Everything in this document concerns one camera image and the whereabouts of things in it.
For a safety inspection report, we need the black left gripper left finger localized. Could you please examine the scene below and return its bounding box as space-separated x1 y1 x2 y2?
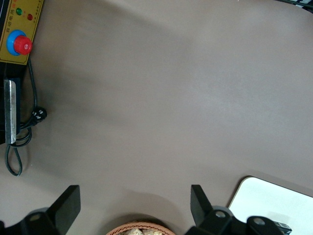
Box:
21 185 81 235

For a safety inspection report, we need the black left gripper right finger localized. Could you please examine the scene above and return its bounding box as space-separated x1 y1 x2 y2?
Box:
187 185 234 235

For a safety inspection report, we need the cream plastic serving tray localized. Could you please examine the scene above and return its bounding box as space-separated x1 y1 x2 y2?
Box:
227 176 313 235

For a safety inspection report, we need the round brown wicker basket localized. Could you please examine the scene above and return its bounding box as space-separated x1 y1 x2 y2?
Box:
106 221 177 235

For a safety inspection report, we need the small black chocolate box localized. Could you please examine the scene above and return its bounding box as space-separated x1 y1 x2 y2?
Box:
273 221 293 235

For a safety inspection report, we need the brown table cover sheet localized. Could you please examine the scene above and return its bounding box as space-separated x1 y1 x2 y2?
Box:
0 0 313 235

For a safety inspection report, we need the yellow emergency stop box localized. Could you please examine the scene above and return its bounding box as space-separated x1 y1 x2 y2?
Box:
0 0 45 146

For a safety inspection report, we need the black power cable with plug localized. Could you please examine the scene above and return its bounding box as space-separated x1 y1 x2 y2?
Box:
4 58 48 177

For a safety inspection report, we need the long black floor cable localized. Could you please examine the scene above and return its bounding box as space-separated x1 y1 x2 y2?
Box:
285 0 313 10

